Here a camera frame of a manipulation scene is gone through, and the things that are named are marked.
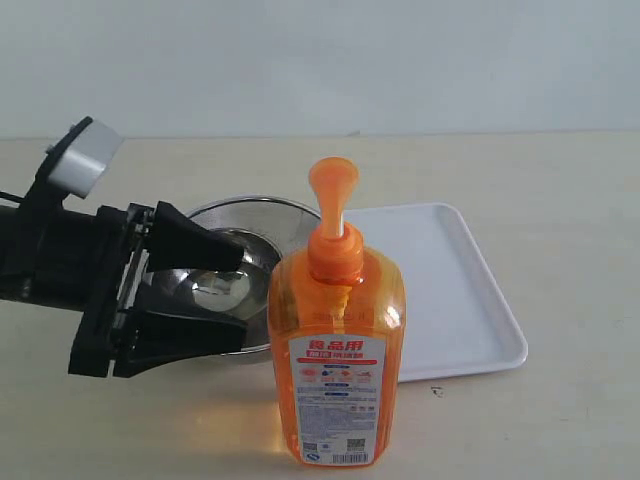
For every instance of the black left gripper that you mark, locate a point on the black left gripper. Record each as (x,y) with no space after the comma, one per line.
(80,264)

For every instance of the orange pump soap bottle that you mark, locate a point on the orange pump soap bottle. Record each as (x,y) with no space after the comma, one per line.
(336,321)

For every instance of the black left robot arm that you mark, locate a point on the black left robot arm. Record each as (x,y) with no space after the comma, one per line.
(22,229)

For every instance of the small stainless steel bowl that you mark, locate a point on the small stainless steel bowl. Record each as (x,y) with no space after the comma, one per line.
(241,293)

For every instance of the steel mesh strainer basket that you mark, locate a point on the steel mesh strainer basket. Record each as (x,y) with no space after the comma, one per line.
(285,223)

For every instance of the white plastic tray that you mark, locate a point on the white plastic tray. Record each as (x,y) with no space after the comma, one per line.
(458,321)

